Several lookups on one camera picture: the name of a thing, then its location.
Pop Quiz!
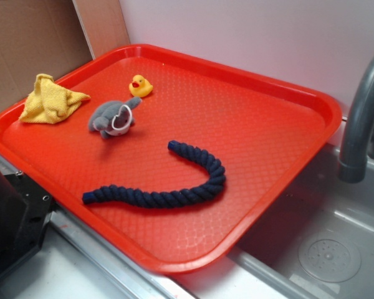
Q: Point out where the yellow rubber duck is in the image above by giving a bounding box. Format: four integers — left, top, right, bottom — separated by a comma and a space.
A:
128, 75, 153, 98

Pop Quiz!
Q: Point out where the grey plush elephant toy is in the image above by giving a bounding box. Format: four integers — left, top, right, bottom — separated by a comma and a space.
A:
88, 97, 142, 139

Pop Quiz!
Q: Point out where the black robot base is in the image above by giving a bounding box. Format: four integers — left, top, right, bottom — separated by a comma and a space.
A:
0, 171, 52, 279

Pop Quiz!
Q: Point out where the dark blue twisted rope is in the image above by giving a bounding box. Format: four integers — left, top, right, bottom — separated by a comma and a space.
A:
82, 140, 227, 209

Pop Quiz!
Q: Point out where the yellow crumpled cloth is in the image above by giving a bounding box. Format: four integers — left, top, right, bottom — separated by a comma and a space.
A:
19, 74, 90, 125

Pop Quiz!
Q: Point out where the grey toy faucet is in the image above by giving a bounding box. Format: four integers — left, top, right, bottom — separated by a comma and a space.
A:
338, 57, 374, 183

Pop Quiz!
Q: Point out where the red plastic tray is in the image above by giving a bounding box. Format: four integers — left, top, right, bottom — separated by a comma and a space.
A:
0, 45, 342, 274

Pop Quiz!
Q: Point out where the brown cardboard panel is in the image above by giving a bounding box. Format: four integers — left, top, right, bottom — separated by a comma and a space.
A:
0, 1, 130, 112

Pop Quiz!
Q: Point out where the grey plastic toy sink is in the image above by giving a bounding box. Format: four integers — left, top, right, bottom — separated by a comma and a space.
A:
174, 133, 374, 298

